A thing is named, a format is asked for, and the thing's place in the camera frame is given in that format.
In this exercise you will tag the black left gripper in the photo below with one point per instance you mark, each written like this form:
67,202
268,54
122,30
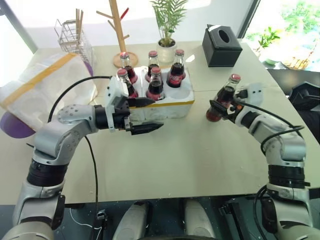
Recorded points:
121,113

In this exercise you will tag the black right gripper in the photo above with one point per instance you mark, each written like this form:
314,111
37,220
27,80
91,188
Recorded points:
231,111

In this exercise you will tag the glass cola bottle red cap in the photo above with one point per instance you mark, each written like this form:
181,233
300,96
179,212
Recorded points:
130,90
152,63
177,73
225,93
155,88
128,71

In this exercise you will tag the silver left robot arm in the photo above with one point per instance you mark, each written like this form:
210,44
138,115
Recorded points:
50,140

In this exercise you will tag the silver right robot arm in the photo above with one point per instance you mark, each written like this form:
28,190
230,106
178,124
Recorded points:
287,150

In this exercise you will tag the white foam crate yellow tape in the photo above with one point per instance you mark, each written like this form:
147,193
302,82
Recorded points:
170,110

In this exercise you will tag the black tissue box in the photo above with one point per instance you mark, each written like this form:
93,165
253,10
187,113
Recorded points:
221,52

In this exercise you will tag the green plant in white pot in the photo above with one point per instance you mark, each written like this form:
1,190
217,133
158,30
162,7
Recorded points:
166,50

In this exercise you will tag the small green potted plant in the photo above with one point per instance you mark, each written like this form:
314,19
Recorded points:
268,40

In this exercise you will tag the black bulky object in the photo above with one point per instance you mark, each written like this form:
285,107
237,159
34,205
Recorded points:
306,93

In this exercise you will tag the woven basket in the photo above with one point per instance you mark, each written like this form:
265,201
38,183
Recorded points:
297,63

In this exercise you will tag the wooden tree-shaped stand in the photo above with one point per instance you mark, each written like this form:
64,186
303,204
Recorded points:
119,32

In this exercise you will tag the white plastic bag package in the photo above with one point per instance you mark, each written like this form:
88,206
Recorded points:
50,85

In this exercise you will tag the small red object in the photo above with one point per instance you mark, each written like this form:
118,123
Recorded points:
124,13

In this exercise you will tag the grey rounded shell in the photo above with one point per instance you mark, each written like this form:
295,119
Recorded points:
197,220
132,220

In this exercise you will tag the wooden stick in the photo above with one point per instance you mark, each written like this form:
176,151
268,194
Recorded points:
82,21
77,25

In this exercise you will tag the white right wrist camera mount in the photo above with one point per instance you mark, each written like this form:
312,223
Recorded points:
255,93

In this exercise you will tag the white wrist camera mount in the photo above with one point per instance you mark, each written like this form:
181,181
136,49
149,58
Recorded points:
255,93
113,90

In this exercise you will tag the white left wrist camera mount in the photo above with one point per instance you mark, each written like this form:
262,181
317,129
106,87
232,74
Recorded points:
113,90

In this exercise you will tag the dark window frame post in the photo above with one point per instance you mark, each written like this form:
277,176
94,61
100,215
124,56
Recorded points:
17,25
250,17

